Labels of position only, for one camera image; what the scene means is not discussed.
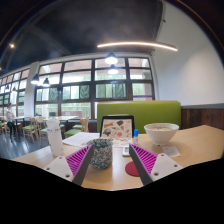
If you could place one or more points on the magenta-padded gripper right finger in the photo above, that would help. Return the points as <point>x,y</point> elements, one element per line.
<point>165,165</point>

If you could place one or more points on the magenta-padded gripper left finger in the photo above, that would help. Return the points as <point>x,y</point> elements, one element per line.
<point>60,166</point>

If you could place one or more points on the clear plastic water bottle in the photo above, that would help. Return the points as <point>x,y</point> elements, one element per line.
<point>55,140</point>

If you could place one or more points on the small white receipt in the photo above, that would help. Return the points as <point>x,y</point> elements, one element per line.
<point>171,151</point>

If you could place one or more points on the white ceramic bowl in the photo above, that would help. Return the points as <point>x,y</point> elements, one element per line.
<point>161,135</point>

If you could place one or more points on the white paper sheets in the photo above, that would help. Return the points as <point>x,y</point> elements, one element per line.
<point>80,139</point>

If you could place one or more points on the flat round red coaster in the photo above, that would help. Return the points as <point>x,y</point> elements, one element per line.
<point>130,169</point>

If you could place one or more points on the small blue-capped white tube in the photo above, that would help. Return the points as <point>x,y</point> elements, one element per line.
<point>135,137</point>

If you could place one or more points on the speckled green ceramic cup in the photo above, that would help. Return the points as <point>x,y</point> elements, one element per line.
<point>102,155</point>

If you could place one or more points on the wooden chairs with green seats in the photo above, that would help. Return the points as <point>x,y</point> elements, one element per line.
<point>30,128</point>

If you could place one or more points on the light wooden dining table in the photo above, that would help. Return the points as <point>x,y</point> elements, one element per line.
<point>65,118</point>
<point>21,117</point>

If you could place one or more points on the green upholstered bench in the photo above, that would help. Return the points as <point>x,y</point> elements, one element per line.
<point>143,113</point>

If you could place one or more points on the black-framed sticker tablet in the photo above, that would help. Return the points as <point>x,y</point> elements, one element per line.
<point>116,128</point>

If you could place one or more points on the person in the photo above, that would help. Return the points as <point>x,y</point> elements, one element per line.
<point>10,116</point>

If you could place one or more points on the black pendant ceiling lamps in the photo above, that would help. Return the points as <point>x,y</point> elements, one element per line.
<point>111,59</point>

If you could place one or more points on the long linear ceiling light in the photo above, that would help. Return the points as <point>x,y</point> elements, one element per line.
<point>140,44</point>

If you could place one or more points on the black-framed window wall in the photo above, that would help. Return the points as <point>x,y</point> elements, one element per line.
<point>76,91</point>

